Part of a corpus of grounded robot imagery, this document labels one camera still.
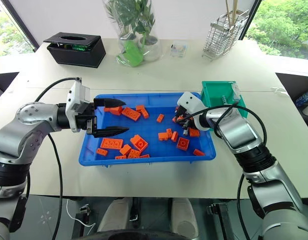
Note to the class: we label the black metal floor bracket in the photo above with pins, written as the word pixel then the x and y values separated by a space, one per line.
pixel 219 211
pixel 82 213

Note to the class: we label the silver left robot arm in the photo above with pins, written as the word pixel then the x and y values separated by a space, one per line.
pixel 24 140

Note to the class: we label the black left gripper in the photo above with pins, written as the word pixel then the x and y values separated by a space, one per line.
pixel 85 117

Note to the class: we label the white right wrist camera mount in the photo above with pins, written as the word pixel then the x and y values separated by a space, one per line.
pixel 190 100

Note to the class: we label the grey left robot foot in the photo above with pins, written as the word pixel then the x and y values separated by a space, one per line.
pixel 115 217

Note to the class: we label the large orange toy brick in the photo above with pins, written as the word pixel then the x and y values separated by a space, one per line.
pixel 130 114
pixel 139 142

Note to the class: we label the clear label holder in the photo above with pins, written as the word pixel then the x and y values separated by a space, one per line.
pixel 236 92

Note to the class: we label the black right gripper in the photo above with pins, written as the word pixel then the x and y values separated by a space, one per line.
pixel 186 120

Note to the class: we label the green plastic watering can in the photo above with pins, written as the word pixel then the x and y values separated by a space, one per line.
pixel 131 53

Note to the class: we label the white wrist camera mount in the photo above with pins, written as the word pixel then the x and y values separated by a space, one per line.
pixel 77 97
pixel 190 100

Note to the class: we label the grey right robot foot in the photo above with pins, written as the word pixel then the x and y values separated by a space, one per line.
pixel 185 217

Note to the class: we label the small clear plastic packet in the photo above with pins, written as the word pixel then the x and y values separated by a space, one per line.
pixel 179 49

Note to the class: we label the black window frame bar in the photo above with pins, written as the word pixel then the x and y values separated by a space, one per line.
pixel 249 20
pixel 21 27

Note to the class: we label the grey robot foot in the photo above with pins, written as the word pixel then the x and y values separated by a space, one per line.
pixel 185 217
pixel 115 217

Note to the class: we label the green plastic bin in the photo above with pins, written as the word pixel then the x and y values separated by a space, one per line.
pixel 213 96

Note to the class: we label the long flat orange brick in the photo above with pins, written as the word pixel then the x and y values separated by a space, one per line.
pixel 111 144

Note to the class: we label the blue plastic bin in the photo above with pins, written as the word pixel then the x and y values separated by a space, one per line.
pixel 153 150

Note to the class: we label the square orange toy brick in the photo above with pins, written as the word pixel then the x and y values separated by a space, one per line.
pixel 183 144

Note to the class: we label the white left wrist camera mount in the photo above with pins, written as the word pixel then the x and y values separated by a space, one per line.
pixel 77 97

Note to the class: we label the wooden chopstick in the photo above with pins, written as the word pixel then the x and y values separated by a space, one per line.
pixel 228 12
pixel 235 11

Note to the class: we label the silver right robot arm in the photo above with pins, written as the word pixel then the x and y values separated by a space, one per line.
pixel 263 170

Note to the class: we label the white plant pot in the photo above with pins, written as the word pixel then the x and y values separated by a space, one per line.
pixel 152 48

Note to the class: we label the small orange toy brick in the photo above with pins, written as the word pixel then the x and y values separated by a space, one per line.
pixel 102 151
pixel 174 120
pixel 160 118
pixel 169 132

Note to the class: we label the green plant in plastic wrap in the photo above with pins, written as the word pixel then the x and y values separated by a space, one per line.
pixel 130 17

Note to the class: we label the blue bottle pack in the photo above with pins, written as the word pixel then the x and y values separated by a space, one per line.
pixel 304 98

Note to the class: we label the black tissue box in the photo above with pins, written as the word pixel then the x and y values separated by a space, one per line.
pixel 76 56

